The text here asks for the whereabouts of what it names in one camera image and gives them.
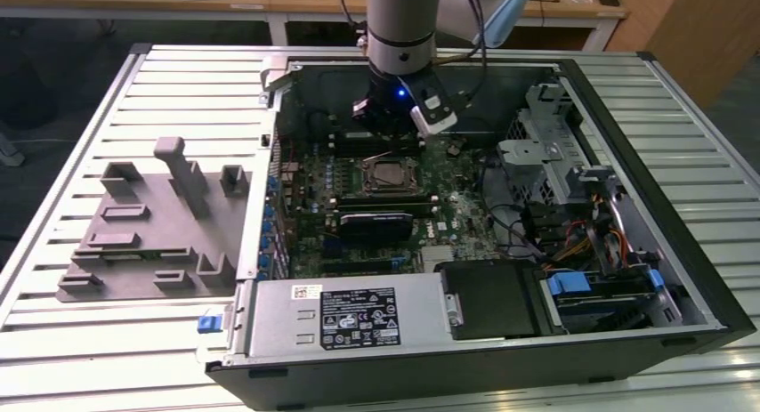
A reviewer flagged CPU socket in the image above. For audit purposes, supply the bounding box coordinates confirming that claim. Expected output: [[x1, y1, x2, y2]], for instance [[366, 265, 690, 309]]
[[360, 158, 420, 196]]

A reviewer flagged black RAM slot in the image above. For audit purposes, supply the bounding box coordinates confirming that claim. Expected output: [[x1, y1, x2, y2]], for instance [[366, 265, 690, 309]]
[[328, 134, 424, 146], [334, 203, 440, 216], [330, 196, 438, 207]]

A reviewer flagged green motherboard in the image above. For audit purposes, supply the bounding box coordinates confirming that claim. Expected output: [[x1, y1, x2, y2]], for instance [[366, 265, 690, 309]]
[[269, 138, 536, 279]]

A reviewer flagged black graphics card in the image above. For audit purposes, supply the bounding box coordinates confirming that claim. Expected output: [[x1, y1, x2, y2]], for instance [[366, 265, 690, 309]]
[[337, 211, 414, 244]]

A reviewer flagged silver drive cage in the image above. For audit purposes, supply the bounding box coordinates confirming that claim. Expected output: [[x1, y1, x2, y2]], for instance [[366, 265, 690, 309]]
[[494, 83, 622, 208]]

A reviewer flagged silver chipset heatsink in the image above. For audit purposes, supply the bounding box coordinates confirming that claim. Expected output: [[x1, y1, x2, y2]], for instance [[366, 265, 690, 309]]
[[420, 246, 456, 273]]

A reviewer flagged grey parts rack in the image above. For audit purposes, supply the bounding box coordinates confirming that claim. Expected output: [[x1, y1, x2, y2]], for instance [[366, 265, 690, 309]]
[[53, 136, 254, 303]]

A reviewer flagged black fan shroud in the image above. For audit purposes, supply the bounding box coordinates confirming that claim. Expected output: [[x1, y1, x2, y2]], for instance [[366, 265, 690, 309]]
[[432, 260, 562, 342]]

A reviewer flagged wooden desk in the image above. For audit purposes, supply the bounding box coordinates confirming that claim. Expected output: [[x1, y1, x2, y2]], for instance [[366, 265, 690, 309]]
[[0, 0, 630, 53]]

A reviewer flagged silver power supply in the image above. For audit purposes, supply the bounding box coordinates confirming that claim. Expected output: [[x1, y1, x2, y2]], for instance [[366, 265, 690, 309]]
[[245, 273, 456, 358]]

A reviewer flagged blue disk carrier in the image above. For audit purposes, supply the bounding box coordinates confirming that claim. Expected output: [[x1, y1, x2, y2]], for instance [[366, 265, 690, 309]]
[[545, 271, 594, 300]]

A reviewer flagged wooden cabinet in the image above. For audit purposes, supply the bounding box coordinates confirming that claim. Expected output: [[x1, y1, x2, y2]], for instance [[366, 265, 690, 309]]
[[604, 0, 760, 109]]

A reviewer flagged black PC case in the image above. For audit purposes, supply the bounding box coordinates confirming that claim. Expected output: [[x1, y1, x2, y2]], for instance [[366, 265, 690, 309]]
[[204, 54, 758, 409]]

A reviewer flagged grey stand foot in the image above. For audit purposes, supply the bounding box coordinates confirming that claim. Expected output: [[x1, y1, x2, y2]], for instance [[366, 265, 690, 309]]
[[0, 131, 26, 167]]

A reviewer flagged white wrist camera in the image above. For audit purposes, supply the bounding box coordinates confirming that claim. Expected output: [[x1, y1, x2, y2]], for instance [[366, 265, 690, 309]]
[[406, 76, 461, 136]]

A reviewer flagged grey plastic bracket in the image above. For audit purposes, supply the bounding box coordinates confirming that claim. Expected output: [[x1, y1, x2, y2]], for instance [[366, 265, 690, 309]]
[[566, 165, 624, 195]]

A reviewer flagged coloured wire bundle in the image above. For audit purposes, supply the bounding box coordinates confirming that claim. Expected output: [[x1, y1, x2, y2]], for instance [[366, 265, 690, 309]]
[[554, 193, 634, 271]]

